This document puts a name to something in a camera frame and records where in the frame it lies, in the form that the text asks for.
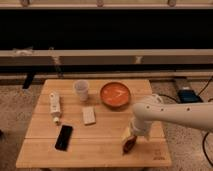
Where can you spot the blue power box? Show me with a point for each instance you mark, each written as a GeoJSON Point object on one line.
{"type": "Point", "coordinates": [188, 96]}

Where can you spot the translucent plastic cup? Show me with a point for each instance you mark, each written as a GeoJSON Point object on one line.
{"type": "Point", "coordinates": [81, 87]}

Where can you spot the white bottle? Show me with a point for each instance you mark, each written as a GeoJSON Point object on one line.
{"type": "Point", "coordinates": [55, 108]}

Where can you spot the black phone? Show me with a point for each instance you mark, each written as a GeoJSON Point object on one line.
{"type": "Point", "coordinates": [64, 137]}

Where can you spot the wooden table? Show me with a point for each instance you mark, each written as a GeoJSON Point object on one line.
{"type": "Point", "coordinates": [96, 145]}

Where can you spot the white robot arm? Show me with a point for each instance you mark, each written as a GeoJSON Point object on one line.
{"type": "Point", "coordinates": [152, 108]}

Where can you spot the orange bowl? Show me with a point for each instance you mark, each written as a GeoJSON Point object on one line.
{"type": "Point", "coordinates": [115, 94]}

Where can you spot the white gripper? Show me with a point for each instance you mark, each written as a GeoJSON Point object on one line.
{"type": "Point", "coordinates": [137, 128]}

